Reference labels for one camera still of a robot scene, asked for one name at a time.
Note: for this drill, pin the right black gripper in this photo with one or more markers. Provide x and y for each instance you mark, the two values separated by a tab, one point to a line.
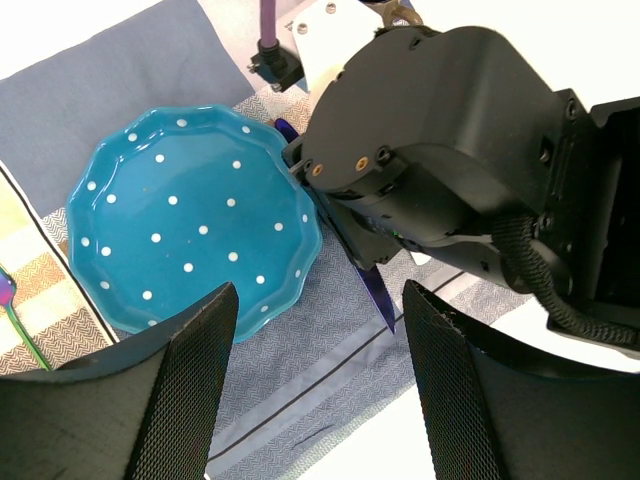
430	142

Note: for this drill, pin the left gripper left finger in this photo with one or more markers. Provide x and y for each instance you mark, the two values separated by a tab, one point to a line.
144	408

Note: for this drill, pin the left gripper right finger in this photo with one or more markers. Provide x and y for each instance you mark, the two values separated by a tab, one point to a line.
497	408

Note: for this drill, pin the purple knife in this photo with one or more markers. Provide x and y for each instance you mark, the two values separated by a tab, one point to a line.
371	278

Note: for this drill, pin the blue beige checked cloth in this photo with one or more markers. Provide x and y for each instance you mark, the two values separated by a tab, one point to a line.
324	391

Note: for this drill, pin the purple teal fork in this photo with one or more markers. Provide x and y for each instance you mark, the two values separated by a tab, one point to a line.
8	293

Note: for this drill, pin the teal dotted plate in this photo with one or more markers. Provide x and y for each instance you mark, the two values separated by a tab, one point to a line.
182	201

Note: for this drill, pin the brown mug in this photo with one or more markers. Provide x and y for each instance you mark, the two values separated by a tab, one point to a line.
394	10

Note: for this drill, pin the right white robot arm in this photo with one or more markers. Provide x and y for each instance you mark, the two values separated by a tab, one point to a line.
597	298

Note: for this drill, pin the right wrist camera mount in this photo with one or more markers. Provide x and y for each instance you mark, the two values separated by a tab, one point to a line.
327	34

